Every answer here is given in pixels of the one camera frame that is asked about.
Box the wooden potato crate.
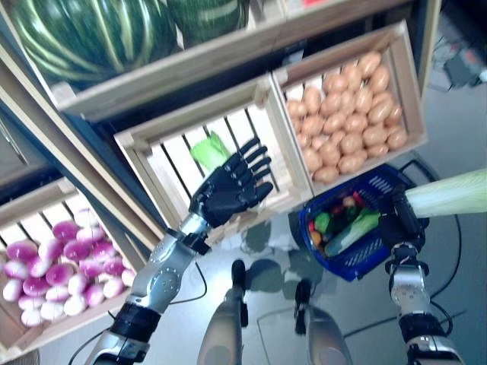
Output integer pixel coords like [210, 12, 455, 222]
[270, 21, 429, 195]

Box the right silver robot leg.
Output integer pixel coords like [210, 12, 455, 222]
[304, 303, 353, 365]

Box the thin black floor cable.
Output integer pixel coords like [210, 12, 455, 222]
[342, 309, 467, 338]

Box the round green vegetable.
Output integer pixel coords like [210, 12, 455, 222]
[314, 212, 333, 233]

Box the left black robot foot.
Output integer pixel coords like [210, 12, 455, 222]
[231, 259, 248, 294]

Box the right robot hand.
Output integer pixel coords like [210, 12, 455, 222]
[380, 186, 431, 249]

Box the right black robot foot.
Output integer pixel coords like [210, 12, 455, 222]
[294, 279, 313, 335]

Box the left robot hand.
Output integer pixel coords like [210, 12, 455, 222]
[189, 137, 275, 230]

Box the blue plastic shopping basket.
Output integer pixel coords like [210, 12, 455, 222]
[298, 159, 438, 283]

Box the green striped pumpkin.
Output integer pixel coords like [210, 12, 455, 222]
[166, 0, 250, 41]
[9, 0, 179, 83]

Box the wooden slatted crate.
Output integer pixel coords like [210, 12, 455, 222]
[113, 71, 315, 246]

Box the large napa cabbage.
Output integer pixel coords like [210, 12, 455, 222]
[189, 130, 232, 173]

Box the left silver robot leg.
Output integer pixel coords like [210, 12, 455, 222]
[196, 283, 248, 365]

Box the wooden display shelf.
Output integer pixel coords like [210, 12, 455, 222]
[0, 0, 444, 267]

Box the silver robot leg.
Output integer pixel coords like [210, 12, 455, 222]
[304, 303, 353, 365]
[196, 283, 248, 365]

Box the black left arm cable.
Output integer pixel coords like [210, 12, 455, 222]
[68, 260, 208, 365]

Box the wooden turnip crate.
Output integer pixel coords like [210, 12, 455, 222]
[0, 178, 168, 354]

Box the black robot foot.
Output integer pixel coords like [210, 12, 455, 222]
[294, 279, 313, 335]
[231, 259, 248, 294]

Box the small napa cabbage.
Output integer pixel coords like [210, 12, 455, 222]
[323, 208, 381, 256]

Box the dark power adapter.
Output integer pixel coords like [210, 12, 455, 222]
[444, 48, 481, 87]

